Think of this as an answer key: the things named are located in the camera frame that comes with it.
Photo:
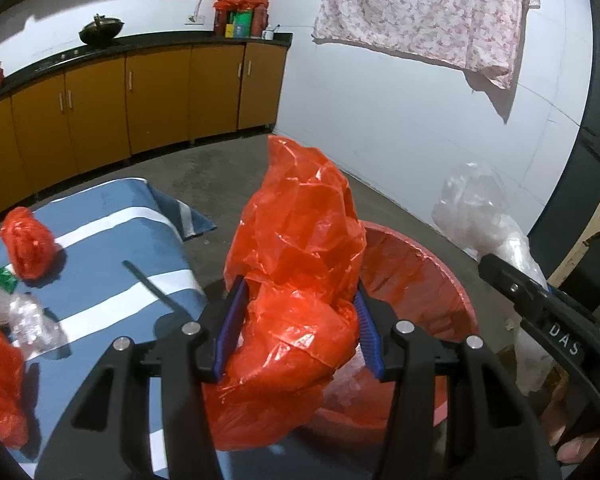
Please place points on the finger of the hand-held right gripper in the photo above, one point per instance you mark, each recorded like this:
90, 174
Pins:
505, 280

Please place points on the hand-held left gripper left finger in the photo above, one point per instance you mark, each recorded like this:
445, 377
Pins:
232, 320

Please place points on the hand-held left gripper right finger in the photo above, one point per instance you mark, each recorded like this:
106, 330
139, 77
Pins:
367, 330

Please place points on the red plastic basin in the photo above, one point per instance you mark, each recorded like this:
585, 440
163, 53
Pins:
410, 280

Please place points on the clear plastic bag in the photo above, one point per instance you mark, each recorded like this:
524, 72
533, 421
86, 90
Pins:
470, 210

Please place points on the large red plastic bag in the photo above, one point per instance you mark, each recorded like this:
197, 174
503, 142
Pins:
290, 240

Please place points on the person's foot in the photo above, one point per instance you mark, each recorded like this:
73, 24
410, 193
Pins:
575, 452

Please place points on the cream wooden furniture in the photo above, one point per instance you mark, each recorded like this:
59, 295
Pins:
590, 240

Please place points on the blue white-striped cloth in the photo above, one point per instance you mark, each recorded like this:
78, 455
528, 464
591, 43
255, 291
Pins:
130, 245

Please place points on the crumpled clear plastic bottle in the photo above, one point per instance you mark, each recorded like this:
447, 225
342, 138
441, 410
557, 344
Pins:
30, 325

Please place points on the small crumpled red plastic bag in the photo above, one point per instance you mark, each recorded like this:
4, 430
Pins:
27, 245

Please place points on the yellow base cabinets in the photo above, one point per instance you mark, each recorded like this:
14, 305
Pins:
155, 100

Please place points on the floral hanging cloth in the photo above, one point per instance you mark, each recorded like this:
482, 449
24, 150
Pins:
420, 10

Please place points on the white cup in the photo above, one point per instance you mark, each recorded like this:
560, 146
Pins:
268, 35

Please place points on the black countertop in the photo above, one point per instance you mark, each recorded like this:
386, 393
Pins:
155, 41

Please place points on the green box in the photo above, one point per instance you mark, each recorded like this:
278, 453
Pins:
242, 24

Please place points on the dark wok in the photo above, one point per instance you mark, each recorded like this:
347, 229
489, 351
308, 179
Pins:
102, 30

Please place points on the red plastic bag of groceries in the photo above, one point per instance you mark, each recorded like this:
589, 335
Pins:
240, 0

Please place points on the white wall socket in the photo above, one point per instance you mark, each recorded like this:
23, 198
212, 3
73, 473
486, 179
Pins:
195, 20

